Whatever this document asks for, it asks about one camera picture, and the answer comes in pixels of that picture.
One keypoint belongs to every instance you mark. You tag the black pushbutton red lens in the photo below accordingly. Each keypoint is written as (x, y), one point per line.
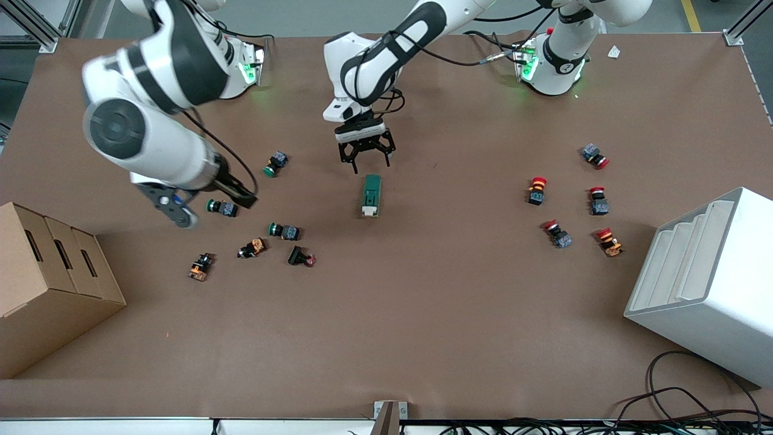
(301, 257)

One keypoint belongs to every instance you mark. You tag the red mushroom button orange block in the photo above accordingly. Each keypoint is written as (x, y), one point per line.
(610, 241)
(537, 190)

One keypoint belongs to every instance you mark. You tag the red mushroom button grey block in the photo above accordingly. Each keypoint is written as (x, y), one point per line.
(595, 156)
(598, 200)
(557, 234)

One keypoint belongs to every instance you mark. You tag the small white paper scrap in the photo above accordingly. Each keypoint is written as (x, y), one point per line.
(614, 52)

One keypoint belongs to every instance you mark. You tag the brown cardboard box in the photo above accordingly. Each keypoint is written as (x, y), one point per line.
(54, 302)

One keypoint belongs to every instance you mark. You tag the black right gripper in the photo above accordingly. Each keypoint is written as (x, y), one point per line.
(227, 180)

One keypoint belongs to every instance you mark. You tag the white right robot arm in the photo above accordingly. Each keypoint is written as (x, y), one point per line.
(151, 145)

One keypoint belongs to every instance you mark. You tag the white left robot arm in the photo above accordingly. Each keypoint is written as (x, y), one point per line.
(374, 60)

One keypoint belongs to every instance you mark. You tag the white stepped rack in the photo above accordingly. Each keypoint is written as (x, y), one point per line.
(712, 314)

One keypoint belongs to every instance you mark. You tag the green pushbutton grey block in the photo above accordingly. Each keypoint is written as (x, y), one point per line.
(222, 208)
(276, 163)
(284, 231)

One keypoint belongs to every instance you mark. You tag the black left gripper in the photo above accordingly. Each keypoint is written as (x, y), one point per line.
(365, 144)

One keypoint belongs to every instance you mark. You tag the black pushbutton orange block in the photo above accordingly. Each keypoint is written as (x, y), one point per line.
(252, 248)
(201, 266)

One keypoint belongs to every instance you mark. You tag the aluminium frame profile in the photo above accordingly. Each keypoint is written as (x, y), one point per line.
(734, 37)
(45, 42)

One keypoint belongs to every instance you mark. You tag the grey metal bracket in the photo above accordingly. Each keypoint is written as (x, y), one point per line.
(389, 417)

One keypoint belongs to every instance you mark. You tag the white table edge rail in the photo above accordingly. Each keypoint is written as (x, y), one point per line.
(121, 428)

